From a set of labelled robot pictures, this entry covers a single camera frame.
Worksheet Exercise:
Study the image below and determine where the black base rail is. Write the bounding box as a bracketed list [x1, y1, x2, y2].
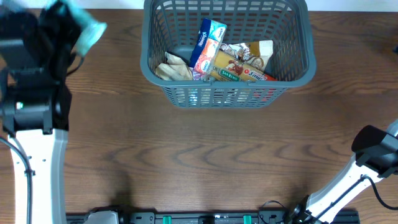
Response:
[67, 209, 361, 224]

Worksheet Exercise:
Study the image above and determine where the grey plastic basket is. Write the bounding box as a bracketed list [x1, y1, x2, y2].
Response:
[141, 0, 316, 108]

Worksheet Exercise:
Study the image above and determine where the beige snack bag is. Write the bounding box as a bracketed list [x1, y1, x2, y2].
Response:
[155, 52, 193, 81]
[220, 44, 249, 61]

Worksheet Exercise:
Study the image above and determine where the San Remo pasta packet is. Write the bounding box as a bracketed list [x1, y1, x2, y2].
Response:
[210, 51, 276, 82]

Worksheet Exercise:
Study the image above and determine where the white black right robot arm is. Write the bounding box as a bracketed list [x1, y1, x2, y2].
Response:
[289, 121, 397, 223]

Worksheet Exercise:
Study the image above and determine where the teal tissue pocket pack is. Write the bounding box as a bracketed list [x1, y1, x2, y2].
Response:
[45, 0, 108, 57]

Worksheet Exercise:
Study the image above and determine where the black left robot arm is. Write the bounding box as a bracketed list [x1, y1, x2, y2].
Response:
[1, 1, 107, 223]

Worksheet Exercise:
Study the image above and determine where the Kleenex tissue multipack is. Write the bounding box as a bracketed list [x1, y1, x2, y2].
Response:
[189, 18, 228, 80]

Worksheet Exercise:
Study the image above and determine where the beige brown snack pouch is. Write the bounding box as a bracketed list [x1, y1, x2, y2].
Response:
[241, 40, 274, 72]

